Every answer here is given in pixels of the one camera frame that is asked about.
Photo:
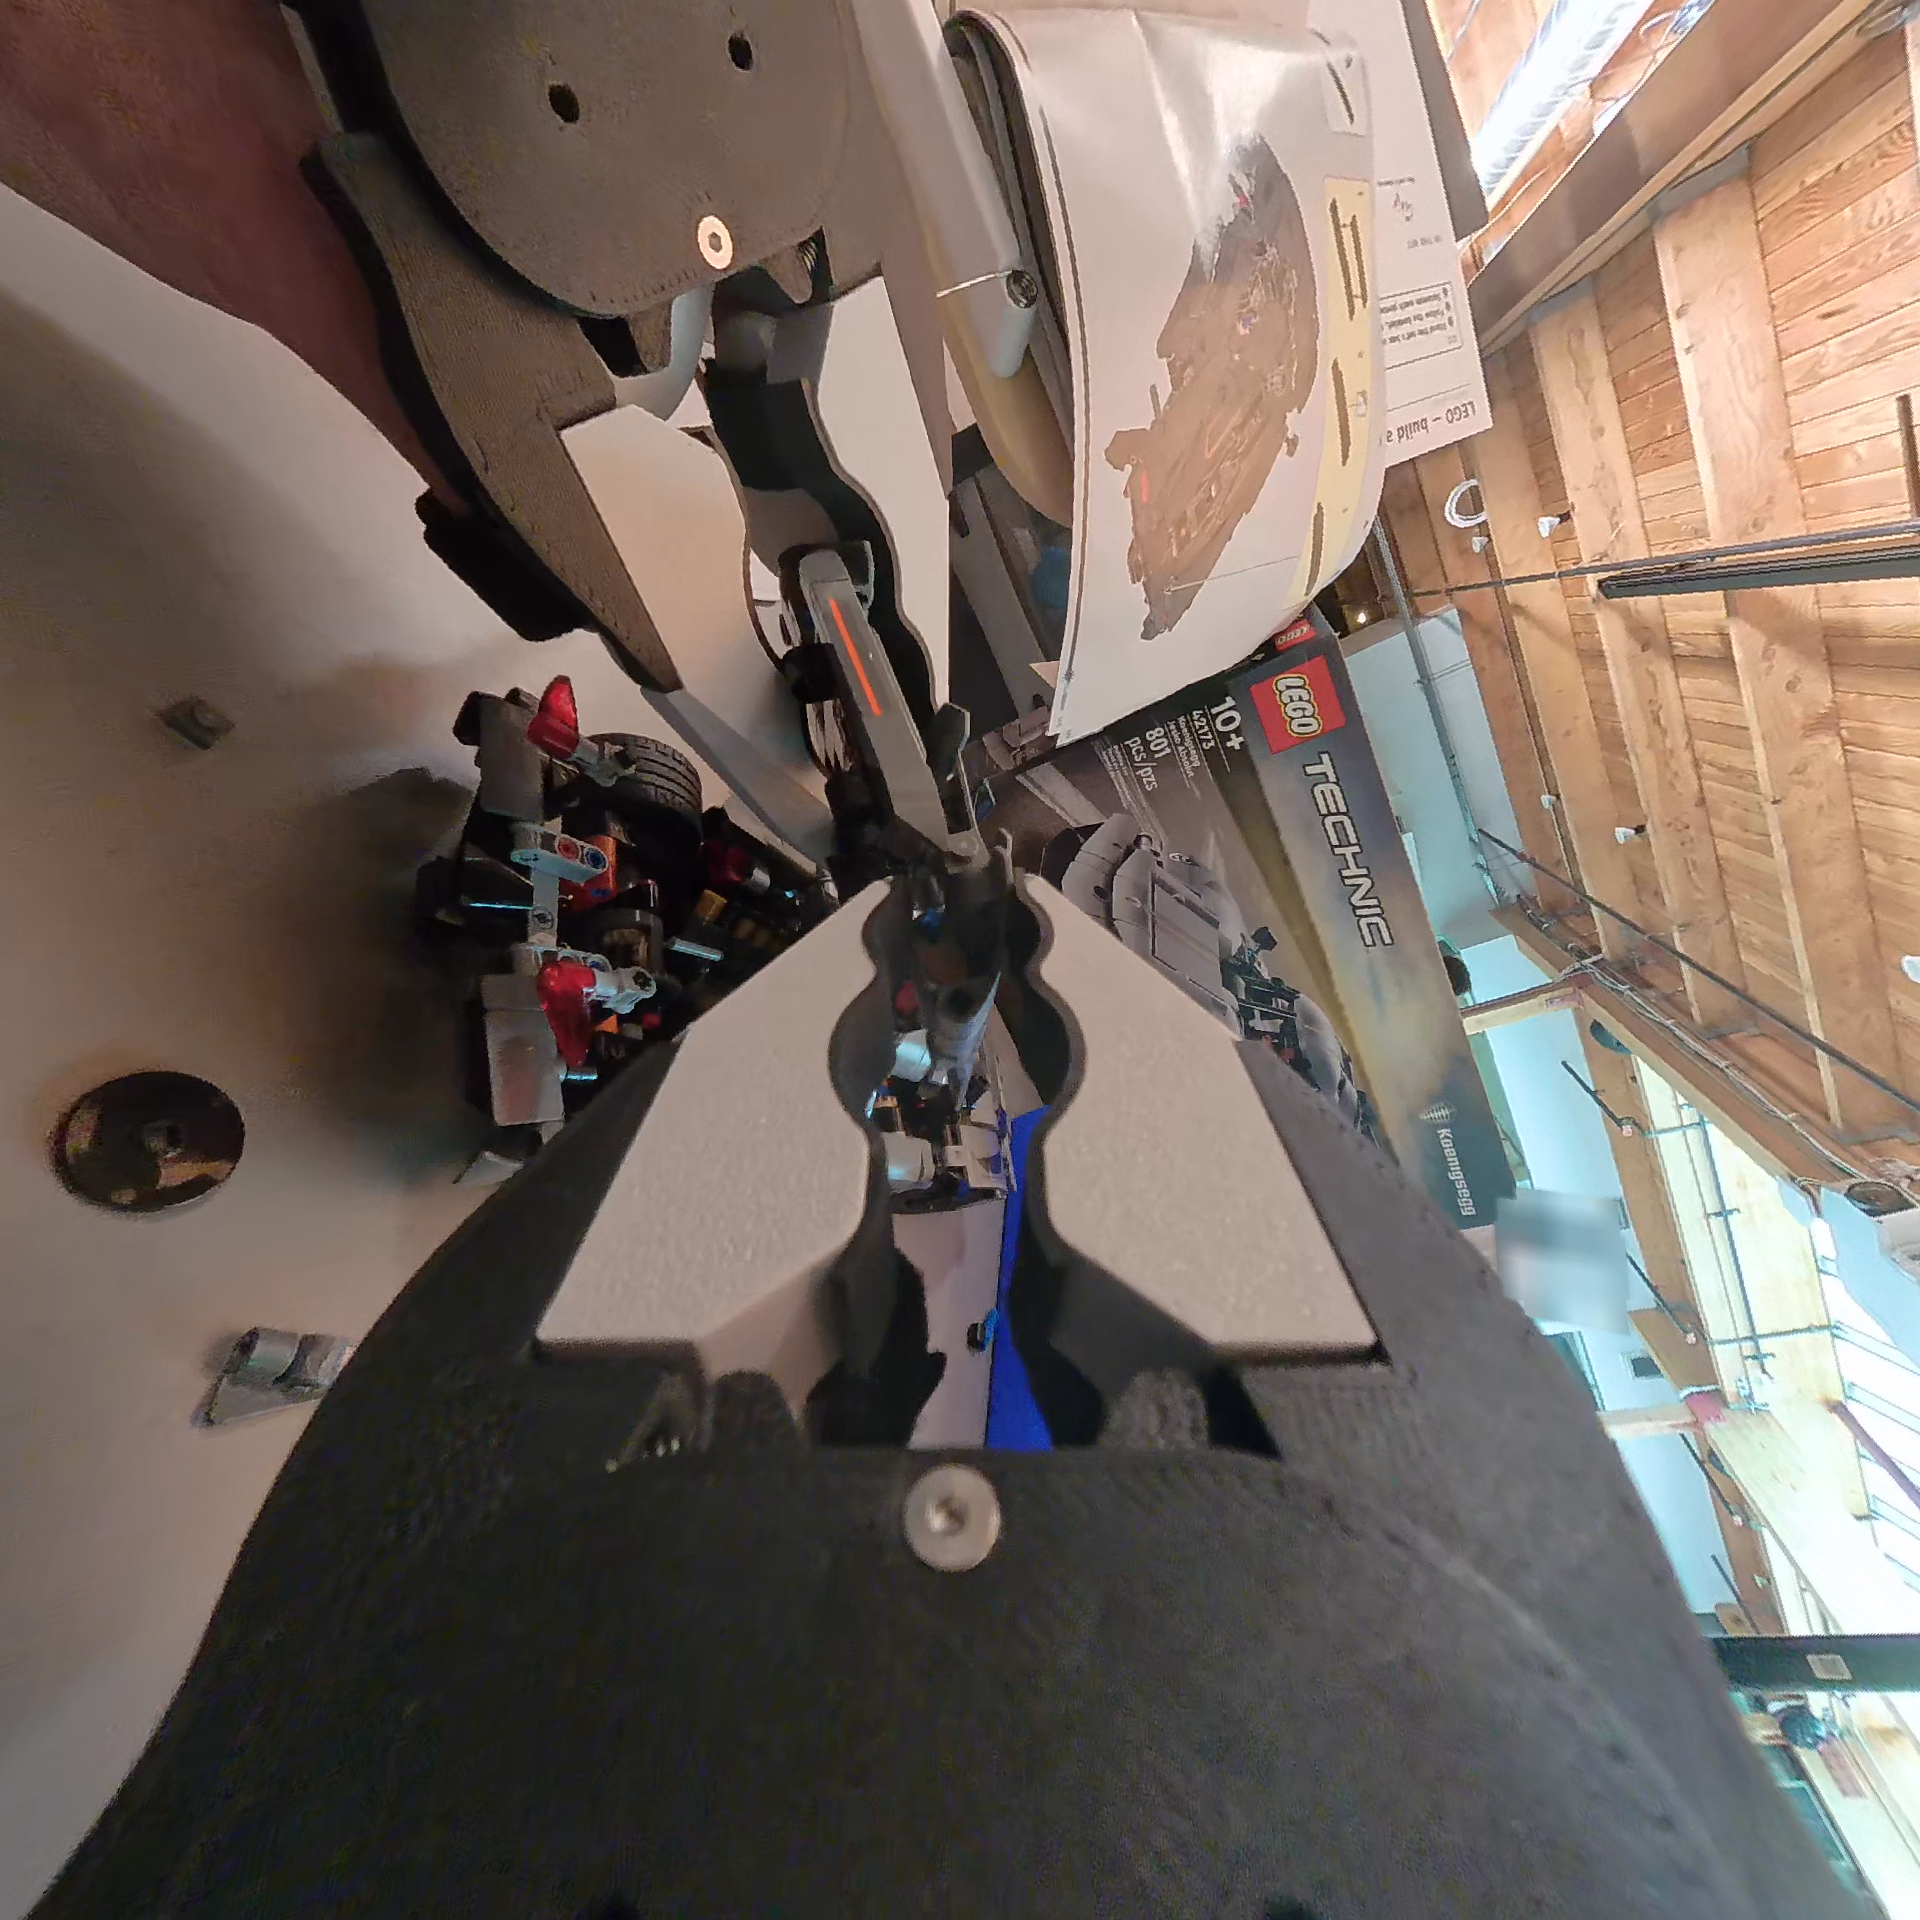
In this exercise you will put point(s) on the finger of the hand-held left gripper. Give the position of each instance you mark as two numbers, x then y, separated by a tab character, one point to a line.
646	511
902	481

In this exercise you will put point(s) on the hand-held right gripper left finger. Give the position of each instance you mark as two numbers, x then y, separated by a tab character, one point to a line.
705	1184

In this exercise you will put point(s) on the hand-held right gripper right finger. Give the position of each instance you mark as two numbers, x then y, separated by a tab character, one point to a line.
1201	1201

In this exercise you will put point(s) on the grey lego car model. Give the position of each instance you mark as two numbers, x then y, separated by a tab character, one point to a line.
525	1050

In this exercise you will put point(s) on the grey lego door assembly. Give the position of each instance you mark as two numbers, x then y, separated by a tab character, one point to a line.
886	751

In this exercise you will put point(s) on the grey curved lego piece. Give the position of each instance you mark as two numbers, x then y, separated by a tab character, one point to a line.
270	1371

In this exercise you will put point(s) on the small grey lego piece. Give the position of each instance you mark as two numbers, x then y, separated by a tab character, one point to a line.
195	722

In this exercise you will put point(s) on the round wooden disc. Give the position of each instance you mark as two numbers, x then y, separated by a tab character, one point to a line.
1019	435

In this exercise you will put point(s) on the blue plastic bin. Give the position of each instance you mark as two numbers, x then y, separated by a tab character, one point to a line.
1019	1348

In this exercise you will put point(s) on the cardboard car model box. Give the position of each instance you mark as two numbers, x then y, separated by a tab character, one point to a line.
1350	901

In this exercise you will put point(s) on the printed instruction sheet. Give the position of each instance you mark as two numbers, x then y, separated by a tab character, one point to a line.
1170	225

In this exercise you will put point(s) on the white printed paper sheet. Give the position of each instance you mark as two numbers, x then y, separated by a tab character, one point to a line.
1424	299

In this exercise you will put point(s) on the black round screw washer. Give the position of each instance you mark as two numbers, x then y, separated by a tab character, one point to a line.
106	1154

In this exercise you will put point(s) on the black ceiling light bar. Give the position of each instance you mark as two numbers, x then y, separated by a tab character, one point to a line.
1770	567

